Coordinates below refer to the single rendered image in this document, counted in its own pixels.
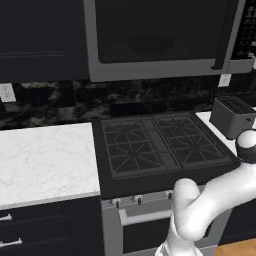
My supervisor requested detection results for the dark drawer front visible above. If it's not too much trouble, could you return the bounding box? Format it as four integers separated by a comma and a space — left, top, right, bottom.
0, 196, 103, 234
0, 222, 105, 256

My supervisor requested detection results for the dark wall cupboard door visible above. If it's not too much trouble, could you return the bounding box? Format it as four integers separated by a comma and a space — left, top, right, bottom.
0, 0, 90, 83

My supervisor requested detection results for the grey toaster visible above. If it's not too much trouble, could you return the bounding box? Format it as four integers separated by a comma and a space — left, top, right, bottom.
209, 95, 256, 140

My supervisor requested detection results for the black gas hob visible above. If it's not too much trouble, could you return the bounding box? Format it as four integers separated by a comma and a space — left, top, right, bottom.
91, 111, 242, 201

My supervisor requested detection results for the dark glass microwave door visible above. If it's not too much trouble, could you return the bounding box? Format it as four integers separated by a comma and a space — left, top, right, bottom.
83, 0, 247, 83

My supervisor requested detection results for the grey microwave oven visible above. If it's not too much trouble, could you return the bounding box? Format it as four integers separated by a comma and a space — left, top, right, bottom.
83, 0, 256, 83

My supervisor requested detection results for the dark microwave door handle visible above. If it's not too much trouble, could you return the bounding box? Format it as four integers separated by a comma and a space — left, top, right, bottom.
212, 0, 241, 71

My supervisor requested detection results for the silver oven door handle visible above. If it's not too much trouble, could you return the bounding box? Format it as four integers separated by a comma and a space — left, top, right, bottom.
118, 208, 174, 227

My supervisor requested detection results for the dark base cupboard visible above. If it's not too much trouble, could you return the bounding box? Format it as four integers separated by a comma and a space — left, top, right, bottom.
218, 198, 256, 247

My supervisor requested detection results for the white wall socket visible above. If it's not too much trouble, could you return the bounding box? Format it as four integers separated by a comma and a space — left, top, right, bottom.
217, 73, 232, 88
0, 83, 17, 103

